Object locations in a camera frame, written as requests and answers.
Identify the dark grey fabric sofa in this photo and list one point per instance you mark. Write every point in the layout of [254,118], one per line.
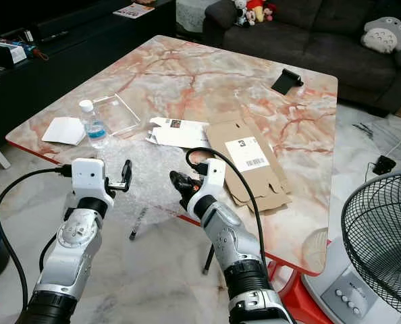
[315,40]

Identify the white black small plush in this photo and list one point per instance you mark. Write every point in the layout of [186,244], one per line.
[239,13]

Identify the black remote control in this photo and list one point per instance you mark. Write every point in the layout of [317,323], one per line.
[50,36]

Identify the black box white label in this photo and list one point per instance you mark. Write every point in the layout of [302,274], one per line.
[5,54]

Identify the black TV console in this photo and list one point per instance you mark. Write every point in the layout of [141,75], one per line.
[86,61]

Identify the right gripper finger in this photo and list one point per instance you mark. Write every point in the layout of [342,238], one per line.
[181,176]
[177,184]

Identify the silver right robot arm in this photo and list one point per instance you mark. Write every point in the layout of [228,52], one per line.
[237,243]

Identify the clear bubble wrap sheet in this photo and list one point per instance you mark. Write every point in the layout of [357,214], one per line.
[153,172]

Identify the white lace cloth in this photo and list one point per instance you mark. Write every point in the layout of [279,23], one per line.
[190,15]

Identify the white flattened carton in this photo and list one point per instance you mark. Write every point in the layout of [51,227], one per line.
[177,133]

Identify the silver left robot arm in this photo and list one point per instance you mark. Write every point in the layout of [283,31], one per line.
[72,250]

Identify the black phone stand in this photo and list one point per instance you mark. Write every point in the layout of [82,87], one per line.
[285,82]

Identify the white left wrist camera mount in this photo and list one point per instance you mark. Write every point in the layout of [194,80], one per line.
[90,177]

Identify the red white magazine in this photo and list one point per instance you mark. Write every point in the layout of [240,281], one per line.
[133,10]

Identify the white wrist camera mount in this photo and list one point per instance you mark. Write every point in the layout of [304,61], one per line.
[212,177]
[90,177]

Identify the pink marble table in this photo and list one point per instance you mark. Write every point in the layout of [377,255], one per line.
[194,74]

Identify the clear plastic box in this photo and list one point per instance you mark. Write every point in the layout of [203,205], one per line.
[118,111]

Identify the clear plastic water bottle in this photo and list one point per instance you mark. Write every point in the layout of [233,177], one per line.
[94,128]

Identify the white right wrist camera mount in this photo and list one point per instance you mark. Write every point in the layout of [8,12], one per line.
[212,177]

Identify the grey Totoro plush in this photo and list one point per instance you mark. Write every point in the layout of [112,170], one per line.
[383,35]

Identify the brown flattened cardboard box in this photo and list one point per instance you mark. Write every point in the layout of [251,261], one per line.
[271,182]

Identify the grey floor fan black grille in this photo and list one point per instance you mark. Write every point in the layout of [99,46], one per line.
[383,229]

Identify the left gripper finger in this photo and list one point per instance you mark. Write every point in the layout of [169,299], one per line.
[127,175]

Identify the yellow red bear plush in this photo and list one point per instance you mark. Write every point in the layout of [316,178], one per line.
[254,8]

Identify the white folded paper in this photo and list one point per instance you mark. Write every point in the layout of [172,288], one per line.
[62,129]

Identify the black power adapter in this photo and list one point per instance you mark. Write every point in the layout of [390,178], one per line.
[384,165]

